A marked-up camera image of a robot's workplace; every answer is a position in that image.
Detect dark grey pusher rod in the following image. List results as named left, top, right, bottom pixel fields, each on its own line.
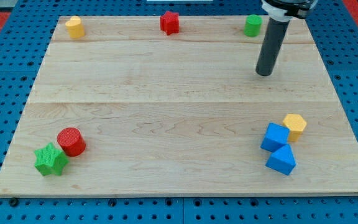
left=255, top=18, right=290, bottom=77

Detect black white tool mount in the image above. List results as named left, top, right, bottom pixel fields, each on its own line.
left=262, top=0, right=318, bottom=22

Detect yellow hexagon block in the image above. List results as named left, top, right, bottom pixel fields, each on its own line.
left=283, top=113, right=307, bottom=142

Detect wooden board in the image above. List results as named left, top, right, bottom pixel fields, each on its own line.
left=0, top=16, right=358, bottom=198

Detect green cylinder block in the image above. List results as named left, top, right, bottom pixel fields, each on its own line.
left=244, top=14, right=263, bottom=37

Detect blue cube block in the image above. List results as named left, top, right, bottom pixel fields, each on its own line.
left=260, top=123, right=290, bottom=152

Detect red star block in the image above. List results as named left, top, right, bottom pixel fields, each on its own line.
left=160, top=11, right=180, bottom=35

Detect blue triangle block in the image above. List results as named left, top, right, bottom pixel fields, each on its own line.
left=265, top=144, right=296, bottom=175

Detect yellow heart block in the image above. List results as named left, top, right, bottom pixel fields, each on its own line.
left=65, top=16, right=85, bottom=39

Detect red cylinder block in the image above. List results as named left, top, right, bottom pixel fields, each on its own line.
left=57, top=127, right=86, bottom=157

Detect green star block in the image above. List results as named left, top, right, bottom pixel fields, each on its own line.
left=34, top=142, right=69, bottom=176

